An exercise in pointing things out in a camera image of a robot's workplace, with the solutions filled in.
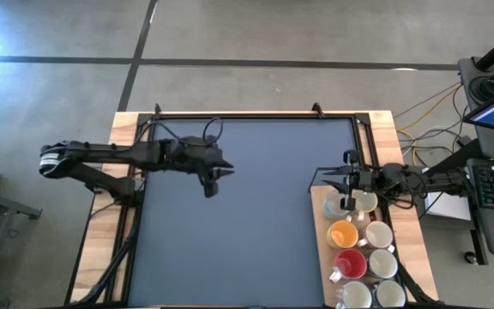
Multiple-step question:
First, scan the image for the black stand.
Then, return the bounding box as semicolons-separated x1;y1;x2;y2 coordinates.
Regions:
0;184;43;221

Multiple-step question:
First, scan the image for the orange leaf pattern mug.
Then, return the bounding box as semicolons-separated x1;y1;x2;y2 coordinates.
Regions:
366;248;400;280

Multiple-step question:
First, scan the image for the yellow floor cable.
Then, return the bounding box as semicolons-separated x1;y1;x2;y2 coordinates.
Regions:
395;84;462;149

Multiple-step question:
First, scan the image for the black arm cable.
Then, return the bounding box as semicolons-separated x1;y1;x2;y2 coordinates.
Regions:
143;116;225;149

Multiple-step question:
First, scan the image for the blue white floral mug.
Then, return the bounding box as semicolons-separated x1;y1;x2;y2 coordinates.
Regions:
373;278;407;308

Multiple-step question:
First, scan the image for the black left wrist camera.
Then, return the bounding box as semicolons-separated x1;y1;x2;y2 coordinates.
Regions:
202;176;221;199

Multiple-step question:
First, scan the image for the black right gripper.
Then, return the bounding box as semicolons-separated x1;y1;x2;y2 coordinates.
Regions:
315;149;385;194

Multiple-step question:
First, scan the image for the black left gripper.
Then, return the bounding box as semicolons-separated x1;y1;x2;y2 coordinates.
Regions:
173;135;235;179

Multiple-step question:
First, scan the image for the light blue mug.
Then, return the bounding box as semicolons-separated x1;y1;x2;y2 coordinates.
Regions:
322;190;353;221

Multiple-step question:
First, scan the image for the mug with white interior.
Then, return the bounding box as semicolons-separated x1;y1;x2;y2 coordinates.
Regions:
357;220;396;254
352;190;379;215
334;280;373;309

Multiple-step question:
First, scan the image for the yellow mug with white handle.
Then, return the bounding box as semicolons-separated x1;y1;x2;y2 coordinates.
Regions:
326;219;359;250

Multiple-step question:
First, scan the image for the red white striped mug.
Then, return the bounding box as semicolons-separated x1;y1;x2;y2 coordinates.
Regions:
328;248;369;284

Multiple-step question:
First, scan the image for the white paper sheet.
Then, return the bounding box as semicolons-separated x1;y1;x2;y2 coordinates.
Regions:
423;167;472;222

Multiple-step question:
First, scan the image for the black aluminium table frame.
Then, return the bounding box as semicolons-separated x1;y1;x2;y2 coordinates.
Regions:
64;112;439;309

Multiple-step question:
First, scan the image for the blue grey table mat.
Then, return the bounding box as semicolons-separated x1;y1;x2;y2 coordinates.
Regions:
127;118;358;308

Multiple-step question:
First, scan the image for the coiled black cable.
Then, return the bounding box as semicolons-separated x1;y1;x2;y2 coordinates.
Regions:
468;75;494;103

